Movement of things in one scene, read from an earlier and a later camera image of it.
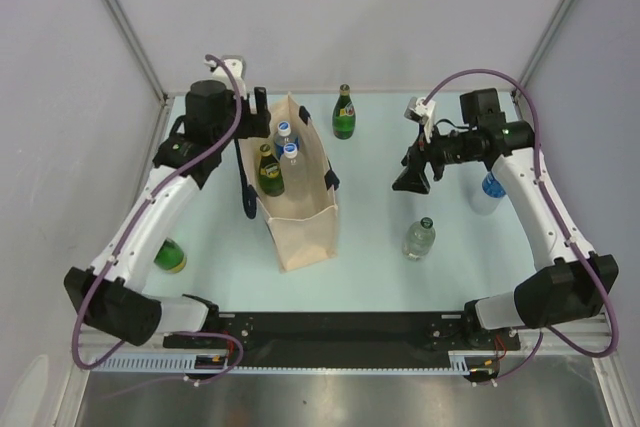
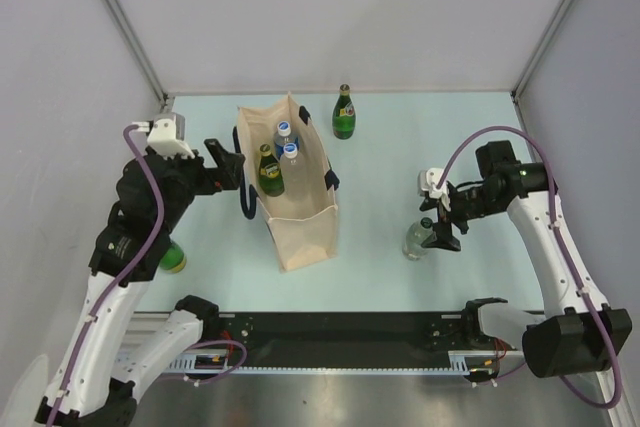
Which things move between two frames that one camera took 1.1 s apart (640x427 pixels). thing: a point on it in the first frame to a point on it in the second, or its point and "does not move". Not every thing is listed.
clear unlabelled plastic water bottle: (294, 173) does not move
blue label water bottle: (283, 138) does not move
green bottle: (170, 256) does not move
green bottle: (270, 176) does not move
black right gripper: (412, 178) to (443, 235)
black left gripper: (255, 125) to (228, 175)
